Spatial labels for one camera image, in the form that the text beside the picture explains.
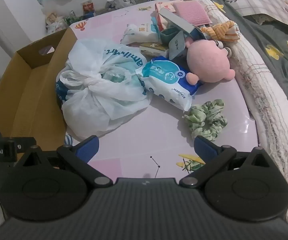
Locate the red snack box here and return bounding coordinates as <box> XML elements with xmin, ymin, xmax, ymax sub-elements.
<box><xmin>82</xmin><ymin>0</ymin><xmax>96</xmax><ymax>19</ymax></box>

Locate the pink plush toy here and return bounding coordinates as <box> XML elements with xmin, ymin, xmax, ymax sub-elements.
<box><xmin>185</xmin><ymin>37</ymin><xmax>235</xmax><ymax>85</ymax></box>

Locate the green floral scrunchie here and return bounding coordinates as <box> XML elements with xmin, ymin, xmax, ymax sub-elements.
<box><xmin>183</xmin><ymin>99</ymin><xmax>228</xmax><ymax>141</ymax></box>

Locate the blue white wet wipes pack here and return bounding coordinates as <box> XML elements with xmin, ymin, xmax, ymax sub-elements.
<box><xmin>136</xmin><ymin>56</ymin><xmax>202</xmax><ymax>112</ymax></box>

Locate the blue white carton box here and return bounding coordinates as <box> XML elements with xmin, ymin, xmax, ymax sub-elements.
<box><xmin>159</xmin><ymin>8</ymin><xmax>206</xmax><ymax>60</ymax></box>

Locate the white plastic shopping bag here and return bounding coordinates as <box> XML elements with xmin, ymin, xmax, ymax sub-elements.
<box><xmin>56</xmin><ymin>38</ymin><xmax>152</xmax><ymax>140</ymax></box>

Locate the gold tissue pack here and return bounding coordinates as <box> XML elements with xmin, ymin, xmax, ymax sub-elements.
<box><xmin>139</xmin><ymin>42</ymin><xmax>169</xmax><ymax>58</ymax></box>

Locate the pink towel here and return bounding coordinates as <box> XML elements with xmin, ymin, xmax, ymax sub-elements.
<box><xmin>173</xmin><ymin>0</ymin><xmax>211</xmax><ymax>26</ymax></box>

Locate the orange striped cloth toy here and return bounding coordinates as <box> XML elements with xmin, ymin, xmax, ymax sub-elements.
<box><xmin>201</xmin><ymin>20</ymin><xmax>240</xmax><ymax>42</ymax></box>

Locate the white tissue pack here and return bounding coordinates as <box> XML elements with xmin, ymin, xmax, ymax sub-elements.
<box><xmin>120</xmin><ymin>23</ymin><xmax>158</xmax><ymax>45</ymax></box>

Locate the brown cardboard box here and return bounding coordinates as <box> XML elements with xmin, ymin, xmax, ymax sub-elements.
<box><xmin>0</xmin><ymin>28</ymin><xmax>77</xmax><ymax>150</ymax></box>

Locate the white fringed mattress pad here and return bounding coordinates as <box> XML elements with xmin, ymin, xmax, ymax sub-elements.
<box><xmin>171</xmin><ymin>0</ymin><xmax>288</xmax><ymax>230</ymax></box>

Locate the dark grey patterned blanket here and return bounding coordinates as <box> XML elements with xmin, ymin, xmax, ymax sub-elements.
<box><xmin>211</xmin><ymin>0</ymin><xmax>288</xmax><ymax>99</ymax></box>

